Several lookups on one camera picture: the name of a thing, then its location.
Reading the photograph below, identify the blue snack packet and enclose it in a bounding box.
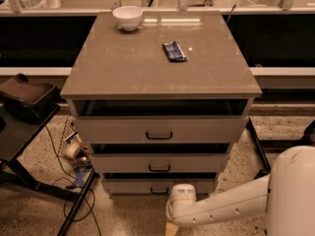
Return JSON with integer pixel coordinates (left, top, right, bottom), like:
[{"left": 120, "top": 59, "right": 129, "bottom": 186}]
[{"left": 162, "top": 41, "right": 187, "bottom": 62}]

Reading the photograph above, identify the white bowl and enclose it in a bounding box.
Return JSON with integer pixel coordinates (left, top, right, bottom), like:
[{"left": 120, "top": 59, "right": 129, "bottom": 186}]
[{"left": 112, "top": 6, "right": 143, "bottom": 30}]

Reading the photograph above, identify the brown box on table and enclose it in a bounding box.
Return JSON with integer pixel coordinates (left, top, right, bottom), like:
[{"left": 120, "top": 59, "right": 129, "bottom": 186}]
[{"left": 0, "top": 73, "right": 58, "bottom": 120}]

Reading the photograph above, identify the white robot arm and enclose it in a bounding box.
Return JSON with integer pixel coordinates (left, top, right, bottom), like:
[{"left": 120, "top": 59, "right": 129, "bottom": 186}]
[{"left": 165, "top": 146, "right": 315, "bottom": 236}]

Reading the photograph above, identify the grey drawer cabinet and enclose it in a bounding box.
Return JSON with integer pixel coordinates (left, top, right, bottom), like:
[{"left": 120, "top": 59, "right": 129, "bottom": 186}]
[{"left": 60, "top": 10, "right": 263, "bottom": 199}]

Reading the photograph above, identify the tape roll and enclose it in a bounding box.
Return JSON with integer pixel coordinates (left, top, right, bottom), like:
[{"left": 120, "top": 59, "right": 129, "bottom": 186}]
[{"left": 64, "top": 141, "right": 81, "bottom": 159}]

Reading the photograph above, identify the wire basket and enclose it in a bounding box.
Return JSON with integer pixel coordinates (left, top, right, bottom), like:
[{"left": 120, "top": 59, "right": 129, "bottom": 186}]
[{"left": 58, "top": 116, "right": 90, "bottom": 167}]

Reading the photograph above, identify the black side table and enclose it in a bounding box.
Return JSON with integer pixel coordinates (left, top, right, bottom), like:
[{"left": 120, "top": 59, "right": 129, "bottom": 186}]
[{"left": 0, "top": 104, "right": 95, "bottom": 236}]

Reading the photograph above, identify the black chair base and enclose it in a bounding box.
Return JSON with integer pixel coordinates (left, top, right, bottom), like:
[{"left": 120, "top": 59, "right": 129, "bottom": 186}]
[{"left": 246, "top": 120, "right": 315, "bottom": 179}]

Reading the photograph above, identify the black cable on floor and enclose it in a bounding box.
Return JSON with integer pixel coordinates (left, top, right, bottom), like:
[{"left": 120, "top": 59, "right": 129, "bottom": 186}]
[{"left": 42, "top": 123, "right": 102, "bottom": 236}]

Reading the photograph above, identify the grey drawer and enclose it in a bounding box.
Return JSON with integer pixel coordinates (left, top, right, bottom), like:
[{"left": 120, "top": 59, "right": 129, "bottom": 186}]
[
  {"left": 73, "top": 117, "right": 248, "bottom": 145},
  {"left": 102, "top": 179, "right": 218, "bottom": 195},
  {"left": 90, "top": 153, "right": 229, "bottom": 173}
]

